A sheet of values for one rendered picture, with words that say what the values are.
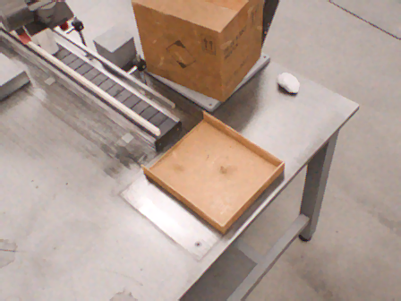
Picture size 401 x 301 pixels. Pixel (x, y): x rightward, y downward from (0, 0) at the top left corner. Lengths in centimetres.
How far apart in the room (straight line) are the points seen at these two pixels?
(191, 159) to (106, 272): 39
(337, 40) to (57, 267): 224
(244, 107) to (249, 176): 26
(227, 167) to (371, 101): 150
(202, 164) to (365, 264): 104
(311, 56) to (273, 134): 155
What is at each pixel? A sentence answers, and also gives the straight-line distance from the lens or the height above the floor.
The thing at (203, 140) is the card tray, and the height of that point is 83.
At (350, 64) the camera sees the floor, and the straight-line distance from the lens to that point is 290.
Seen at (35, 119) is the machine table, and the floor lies 83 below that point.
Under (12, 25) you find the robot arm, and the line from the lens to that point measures 113.
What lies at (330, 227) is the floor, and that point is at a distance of 222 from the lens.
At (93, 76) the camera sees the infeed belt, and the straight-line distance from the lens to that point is 160.
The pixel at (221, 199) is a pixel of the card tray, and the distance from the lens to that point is 128.
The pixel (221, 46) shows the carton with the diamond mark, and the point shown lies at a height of 107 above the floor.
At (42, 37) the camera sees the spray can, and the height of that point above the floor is 96.
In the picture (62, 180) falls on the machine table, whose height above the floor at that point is 83.
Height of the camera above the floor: 192
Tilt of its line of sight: 52 degrees down
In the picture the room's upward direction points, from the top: 7 degrees counter-clockwise
